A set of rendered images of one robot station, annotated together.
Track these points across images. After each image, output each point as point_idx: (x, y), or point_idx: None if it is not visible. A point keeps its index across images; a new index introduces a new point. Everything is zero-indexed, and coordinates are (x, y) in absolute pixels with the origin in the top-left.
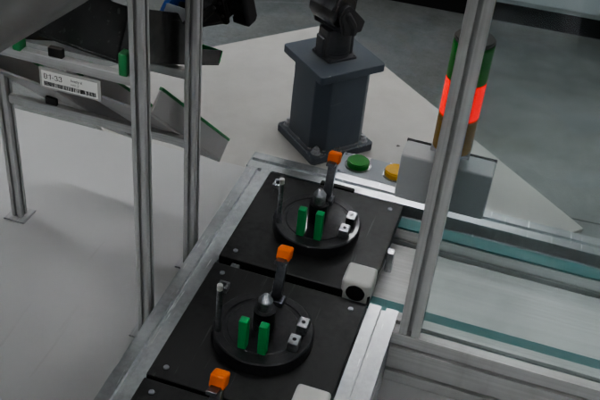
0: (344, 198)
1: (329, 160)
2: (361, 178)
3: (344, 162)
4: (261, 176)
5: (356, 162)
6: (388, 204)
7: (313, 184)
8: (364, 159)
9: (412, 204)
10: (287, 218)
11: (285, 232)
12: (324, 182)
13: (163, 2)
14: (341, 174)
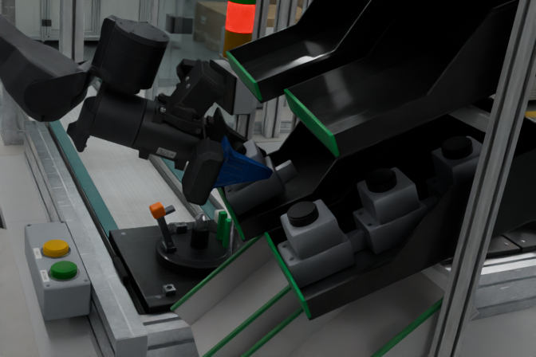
0: (137, 256)
1: (165, 212)
2: (84, 265)
3: (68, 281)
4: (156, 317)
5: (70, 266)
6: (117, 236)
7: (137, 276)
8: (58, 264)
9: (94, 233)
10: (218, 257)
11: (235, 252)
12: (125, 273)
13: (251, 162)
14: (92, 276)
